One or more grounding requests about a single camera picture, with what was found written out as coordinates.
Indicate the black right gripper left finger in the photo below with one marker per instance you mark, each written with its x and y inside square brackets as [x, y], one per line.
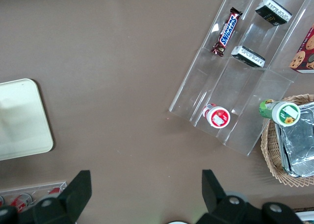
[73, 197]

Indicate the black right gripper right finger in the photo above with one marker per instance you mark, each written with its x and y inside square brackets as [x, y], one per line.
[218, 199]

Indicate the light tan wicker basket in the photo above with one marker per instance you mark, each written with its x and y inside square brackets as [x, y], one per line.
[268, 148]

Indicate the cream plastic tray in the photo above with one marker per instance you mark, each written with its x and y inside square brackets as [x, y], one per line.
[24, 121]

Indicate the red cola bottle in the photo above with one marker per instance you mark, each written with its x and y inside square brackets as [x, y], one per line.
[20, 200]
[54, 190]

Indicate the clear acrylic bottle rack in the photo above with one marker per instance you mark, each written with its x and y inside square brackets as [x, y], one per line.
[36, 186]

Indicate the red white yogurt bottle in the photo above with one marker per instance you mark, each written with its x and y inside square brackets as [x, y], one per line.
[218, 116]

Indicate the white rectangular snack bin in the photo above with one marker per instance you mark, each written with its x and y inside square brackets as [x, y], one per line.
[305, 217]

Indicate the aluminium foil container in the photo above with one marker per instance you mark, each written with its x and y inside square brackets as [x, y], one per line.
[299, 145]

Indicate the clear acrylic stepped display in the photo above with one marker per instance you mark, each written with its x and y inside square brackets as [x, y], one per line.
[245, 99]

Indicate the green white-capped drink bottle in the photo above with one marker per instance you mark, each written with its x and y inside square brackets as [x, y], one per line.
[285, 113]

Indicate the black white chocolate box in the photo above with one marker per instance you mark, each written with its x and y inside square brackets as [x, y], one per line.
[273, 12]
[248, 57]

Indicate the Snickers chocolate bar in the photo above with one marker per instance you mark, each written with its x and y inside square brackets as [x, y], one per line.
[227, 31]

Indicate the red cookie box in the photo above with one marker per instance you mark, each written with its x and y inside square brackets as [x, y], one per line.
[305, 55]

